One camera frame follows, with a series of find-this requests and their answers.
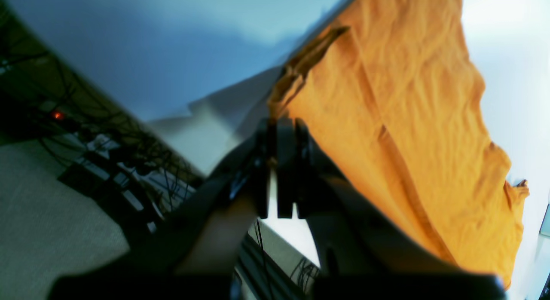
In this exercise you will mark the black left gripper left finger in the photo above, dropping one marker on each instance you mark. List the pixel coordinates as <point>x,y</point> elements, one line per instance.
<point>193,254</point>

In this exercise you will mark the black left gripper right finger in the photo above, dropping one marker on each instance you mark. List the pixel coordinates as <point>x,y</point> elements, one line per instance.
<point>362,255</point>

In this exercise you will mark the orange t-shirt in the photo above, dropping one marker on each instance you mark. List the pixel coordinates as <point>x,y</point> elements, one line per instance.
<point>390,94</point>

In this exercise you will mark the power strip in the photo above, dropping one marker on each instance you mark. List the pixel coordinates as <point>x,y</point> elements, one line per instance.
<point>135,193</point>

